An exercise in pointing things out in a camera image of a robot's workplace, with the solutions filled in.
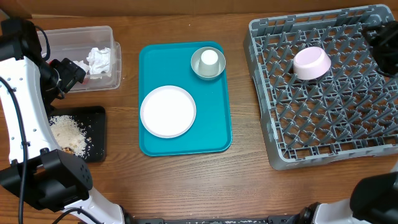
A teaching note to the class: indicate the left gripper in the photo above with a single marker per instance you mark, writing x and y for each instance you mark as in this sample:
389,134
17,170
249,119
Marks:
70,71

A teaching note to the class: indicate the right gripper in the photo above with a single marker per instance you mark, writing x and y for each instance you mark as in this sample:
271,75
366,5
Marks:
382,43

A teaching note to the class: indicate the white napkin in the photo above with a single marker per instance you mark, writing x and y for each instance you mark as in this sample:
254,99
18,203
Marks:
98,63

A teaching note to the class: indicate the pile of white rice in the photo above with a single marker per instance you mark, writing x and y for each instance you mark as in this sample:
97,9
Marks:
70,133

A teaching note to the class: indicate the brown walnut food scrap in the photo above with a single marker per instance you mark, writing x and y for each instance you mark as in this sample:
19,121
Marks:
68,150

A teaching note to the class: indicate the small pink-white bowl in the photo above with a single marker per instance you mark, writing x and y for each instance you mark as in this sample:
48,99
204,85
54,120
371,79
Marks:
311,63

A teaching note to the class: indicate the large white plate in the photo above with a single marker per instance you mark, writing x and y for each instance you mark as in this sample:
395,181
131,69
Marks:
168,111

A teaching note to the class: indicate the red snack wrapper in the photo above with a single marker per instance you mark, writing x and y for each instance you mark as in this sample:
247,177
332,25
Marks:
85,81

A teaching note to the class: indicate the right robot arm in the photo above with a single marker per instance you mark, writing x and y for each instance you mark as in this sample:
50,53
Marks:
374,199

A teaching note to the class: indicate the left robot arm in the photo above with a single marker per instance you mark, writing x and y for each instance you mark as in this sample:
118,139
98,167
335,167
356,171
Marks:
40,173

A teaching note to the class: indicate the grey dishwasher rack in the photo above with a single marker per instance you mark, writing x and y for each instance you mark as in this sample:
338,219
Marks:
351,111

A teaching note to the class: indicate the clear plastic bin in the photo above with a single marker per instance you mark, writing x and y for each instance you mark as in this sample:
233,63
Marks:
76,43

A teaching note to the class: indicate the black tray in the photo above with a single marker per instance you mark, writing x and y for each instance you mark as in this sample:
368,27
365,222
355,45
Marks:
92,121

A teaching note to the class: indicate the teal serving tray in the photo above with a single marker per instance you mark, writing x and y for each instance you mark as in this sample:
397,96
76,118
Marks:
170,64

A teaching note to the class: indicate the grey-green bowl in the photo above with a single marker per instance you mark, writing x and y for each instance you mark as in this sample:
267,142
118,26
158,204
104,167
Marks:
196,58

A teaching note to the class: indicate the white paper cup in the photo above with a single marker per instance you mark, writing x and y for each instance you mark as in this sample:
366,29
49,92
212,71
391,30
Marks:
208,64

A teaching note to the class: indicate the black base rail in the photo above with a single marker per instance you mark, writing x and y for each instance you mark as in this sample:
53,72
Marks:
273,219

